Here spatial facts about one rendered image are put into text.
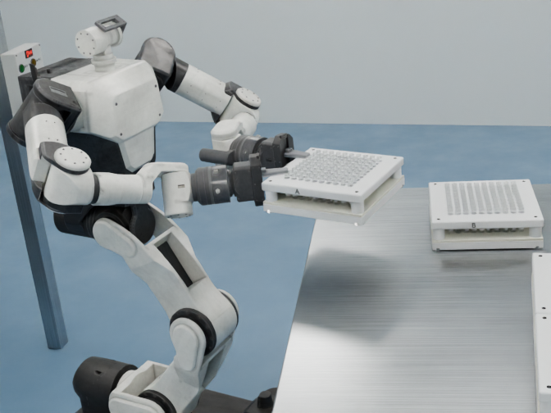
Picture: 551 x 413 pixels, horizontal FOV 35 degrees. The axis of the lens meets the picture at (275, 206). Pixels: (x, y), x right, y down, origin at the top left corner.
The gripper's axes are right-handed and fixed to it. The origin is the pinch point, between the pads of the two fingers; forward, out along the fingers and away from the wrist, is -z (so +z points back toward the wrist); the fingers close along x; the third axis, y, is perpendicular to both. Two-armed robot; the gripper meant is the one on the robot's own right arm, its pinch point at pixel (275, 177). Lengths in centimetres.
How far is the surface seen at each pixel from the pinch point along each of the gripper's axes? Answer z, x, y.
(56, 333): 91, 96, -116
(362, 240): -18.7, 18.2, 0.2
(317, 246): -7.9, 18.0, 0.9
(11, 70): 85, -9, -113
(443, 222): -36.0, 11.7, 9.9
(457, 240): -39.1, 16.3, 10.4
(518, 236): -53, 17, 12
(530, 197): -59, 12, 1
